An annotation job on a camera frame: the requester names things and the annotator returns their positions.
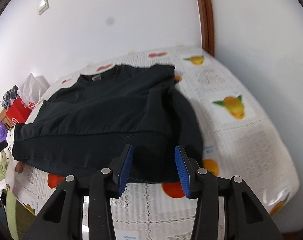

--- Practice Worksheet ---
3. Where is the red paper bag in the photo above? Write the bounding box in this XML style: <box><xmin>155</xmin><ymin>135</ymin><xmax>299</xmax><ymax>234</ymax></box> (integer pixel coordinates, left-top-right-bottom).
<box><xmin>6</xmin><ymin>98</ymin><xmax>35</xmax><ymax>126</ymax></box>

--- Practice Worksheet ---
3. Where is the white Miniso plastic bag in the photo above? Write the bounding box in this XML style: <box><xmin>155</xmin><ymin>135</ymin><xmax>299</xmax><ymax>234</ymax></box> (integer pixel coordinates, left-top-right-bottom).
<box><xmin>17</xmin><ymin>73</ymin><xmax>50</xmax><ymax>108</ymax></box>

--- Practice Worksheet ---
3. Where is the green bedding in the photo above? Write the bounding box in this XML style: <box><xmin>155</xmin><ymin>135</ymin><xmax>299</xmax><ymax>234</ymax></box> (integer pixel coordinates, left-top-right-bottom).
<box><xmin>0</xmin><ymin>152</ymin><xmax>35</xmax><ymax>239</ymax></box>

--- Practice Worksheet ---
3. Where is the wooden headboard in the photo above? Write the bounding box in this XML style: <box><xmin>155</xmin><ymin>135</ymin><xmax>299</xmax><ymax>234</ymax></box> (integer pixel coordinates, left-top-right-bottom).
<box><xmin>0</xmin><ymin>109</ymin><xmax>13</xmax><ymax>129</ymax></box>

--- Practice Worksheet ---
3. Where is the grey plaid cloth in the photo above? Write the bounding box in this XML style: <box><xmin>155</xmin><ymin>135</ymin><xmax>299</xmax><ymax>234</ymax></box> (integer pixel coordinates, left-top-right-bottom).
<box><xmin>1</xmin><ymin>85</ymin><xmax>19</xmax><ymax>110</ymax></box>

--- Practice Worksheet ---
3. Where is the brown wooden door frame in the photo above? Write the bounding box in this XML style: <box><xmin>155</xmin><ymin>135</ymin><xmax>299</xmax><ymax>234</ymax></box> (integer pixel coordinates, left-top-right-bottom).
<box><xmin>197</xmin><ymin>0</ymin><xmax>215</xmax><ymax>56</ymax></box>

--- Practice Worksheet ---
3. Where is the purple plastic object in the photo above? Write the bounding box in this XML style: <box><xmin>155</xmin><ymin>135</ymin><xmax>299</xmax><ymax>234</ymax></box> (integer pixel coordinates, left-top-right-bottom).
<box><xmin>0</xmin><ymin>121</ymin><xmax>8</xmax><ymax>142</ymax></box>

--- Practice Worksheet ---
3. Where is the fruit print tablecloth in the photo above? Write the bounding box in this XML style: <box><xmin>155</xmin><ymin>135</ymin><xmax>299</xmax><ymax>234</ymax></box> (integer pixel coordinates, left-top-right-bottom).
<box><xmin>5</xmin><ymin>45</ymin><xmax>300</xmax><ymax>240</ymax></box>

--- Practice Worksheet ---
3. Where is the black sweatshirt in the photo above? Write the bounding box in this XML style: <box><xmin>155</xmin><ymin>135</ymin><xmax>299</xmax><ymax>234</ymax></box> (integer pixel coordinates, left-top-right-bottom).
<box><xmin>12</xmin><ymin>64</ymin><xmax>203</xmax><ymax>183</ymax></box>

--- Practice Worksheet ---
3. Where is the white wall switch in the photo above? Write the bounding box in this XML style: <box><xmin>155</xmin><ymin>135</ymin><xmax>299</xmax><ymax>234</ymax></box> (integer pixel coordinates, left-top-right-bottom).
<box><xmin>37</xmin><ymin>0</ymin><xmax>49</xmax><ymax>15</ymax></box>

